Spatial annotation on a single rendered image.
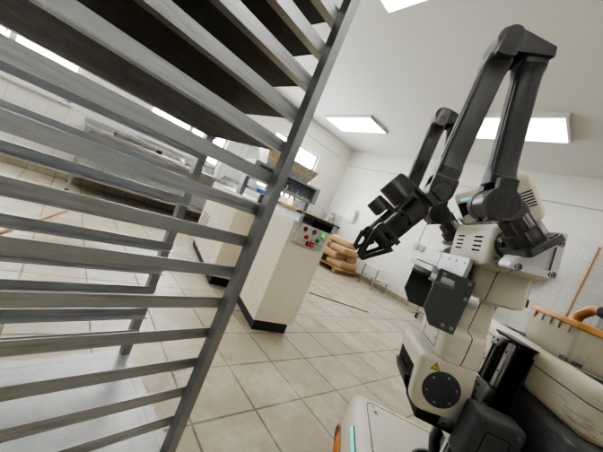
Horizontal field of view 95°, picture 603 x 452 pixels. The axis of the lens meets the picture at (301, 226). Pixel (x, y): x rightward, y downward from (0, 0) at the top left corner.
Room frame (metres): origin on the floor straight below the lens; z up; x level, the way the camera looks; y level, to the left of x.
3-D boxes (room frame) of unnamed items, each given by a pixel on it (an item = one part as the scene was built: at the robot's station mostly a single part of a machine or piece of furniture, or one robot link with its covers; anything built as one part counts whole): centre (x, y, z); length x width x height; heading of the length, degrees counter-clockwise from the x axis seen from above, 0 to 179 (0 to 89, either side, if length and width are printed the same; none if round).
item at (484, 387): (0.81, -0.60, 0.55); 0.28 x 0.27 x 0.25; 172
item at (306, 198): (2.71, 0.35, 1.01); 0.72 x 0.33 x 0.34; 121
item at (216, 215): (3.12, 0.60, 0.42); 1.28 x 0.72 x 0.84; 31
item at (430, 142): (1.13, -0.35, 1.27); 0.11 x 0.06 x 0.43; 172
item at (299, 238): (1.96, -0.09, 0.77); 0.24 x 0.04 x 0.14; 121
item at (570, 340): (0.83, -0.88, 0.87); 0.23 x 0.15 x 0.11; 172
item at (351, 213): (7.15, -0.70, 0.92); 1.00 x 0.36 x 1.11; 42
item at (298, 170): (2.71, 0.35, 1.25); 0.56 x 0.29 x 0.14; 121
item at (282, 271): (2.28, 0.09, 0.45); 0.70 x 0.34 x 0.90; 31
